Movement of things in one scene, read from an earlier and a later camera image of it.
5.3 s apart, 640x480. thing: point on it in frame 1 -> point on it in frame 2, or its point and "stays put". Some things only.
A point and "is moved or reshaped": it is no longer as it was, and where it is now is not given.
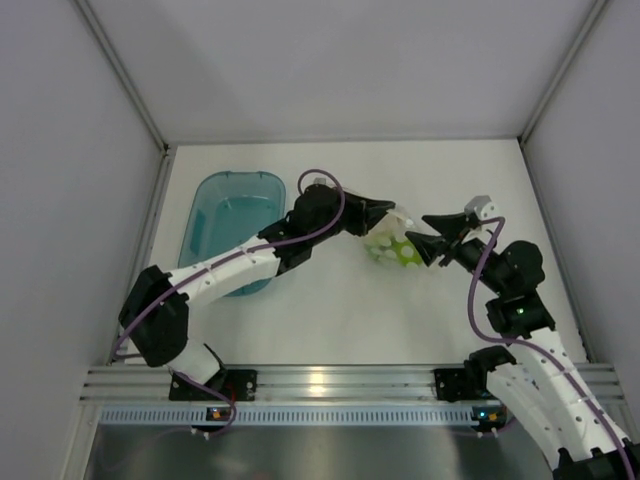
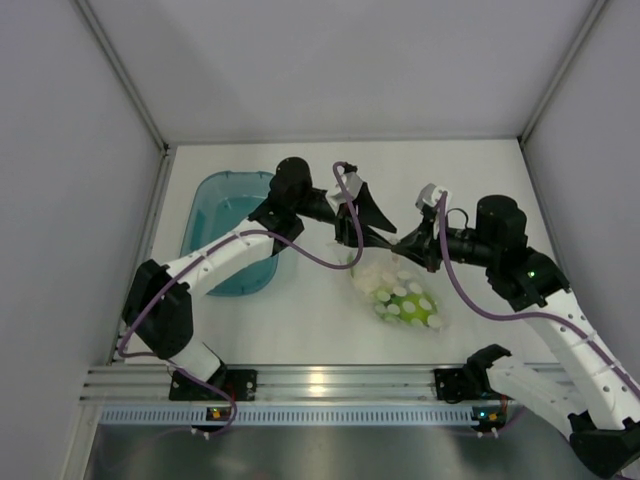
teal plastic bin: x=228 y=207 stays put
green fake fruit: x=396 y=250 is moved or reshaped
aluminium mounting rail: x=322 y=385 stays put
